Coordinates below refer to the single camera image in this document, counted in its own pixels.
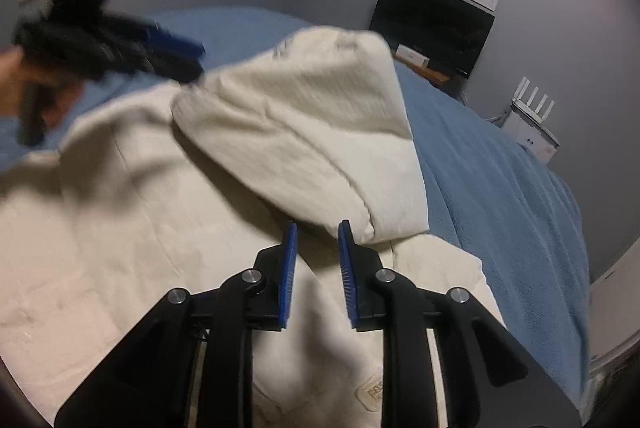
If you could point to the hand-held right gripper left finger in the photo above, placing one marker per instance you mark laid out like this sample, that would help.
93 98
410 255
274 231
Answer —
289 278

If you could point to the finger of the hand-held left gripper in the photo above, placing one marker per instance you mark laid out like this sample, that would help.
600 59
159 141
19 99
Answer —
175 39
175 66

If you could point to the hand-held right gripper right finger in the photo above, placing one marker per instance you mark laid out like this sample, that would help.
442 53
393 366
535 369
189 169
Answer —
347 278

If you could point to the white hooded jacket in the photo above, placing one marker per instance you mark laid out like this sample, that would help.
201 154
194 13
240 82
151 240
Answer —
200 208

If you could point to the person's left hand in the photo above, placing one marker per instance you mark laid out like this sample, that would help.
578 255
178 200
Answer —
10 81

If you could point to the blue fleece blanket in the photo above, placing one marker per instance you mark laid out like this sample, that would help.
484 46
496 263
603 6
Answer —
500 188

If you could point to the wooden board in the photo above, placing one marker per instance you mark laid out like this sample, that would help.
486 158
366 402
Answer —
437 76

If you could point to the white box under router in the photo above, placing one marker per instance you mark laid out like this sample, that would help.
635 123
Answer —
530 138

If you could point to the small white box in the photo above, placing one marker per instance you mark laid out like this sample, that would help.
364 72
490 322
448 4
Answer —
412 56

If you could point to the black monitor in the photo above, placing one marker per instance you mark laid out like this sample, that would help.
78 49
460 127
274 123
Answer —
430 23

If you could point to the white wardrobe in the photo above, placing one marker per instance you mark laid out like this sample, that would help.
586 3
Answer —
617 298

